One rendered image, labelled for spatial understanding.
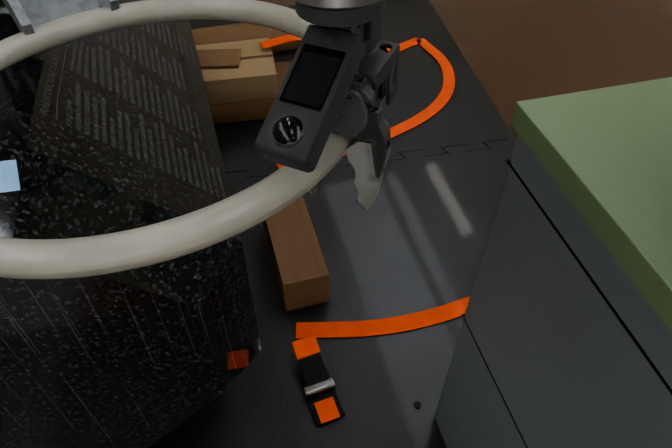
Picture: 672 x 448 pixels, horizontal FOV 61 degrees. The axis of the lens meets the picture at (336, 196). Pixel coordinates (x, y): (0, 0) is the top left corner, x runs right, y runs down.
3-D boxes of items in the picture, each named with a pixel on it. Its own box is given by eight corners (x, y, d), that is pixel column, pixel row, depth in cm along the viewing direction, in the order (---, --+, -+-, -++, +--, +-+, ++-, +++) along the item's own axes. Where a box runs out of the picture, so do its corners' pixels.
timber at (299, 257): (330, 301, 150) (329, 274, 141) (285, 312, 148) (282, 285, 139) (303, 220, 170) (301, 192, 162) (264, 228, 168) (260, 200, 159)
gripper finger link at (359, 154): (408, 182, 59) (393, 104, 53) (388, 219, 55) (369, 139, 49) (381, 179, 60) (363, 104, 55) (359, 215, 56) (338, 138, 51)
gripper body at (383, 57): (400, 99, 55) (407, -25, 47) (366, 150, 49) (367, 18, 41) (328, 84, 57) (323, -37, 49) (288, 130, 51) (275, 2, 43)
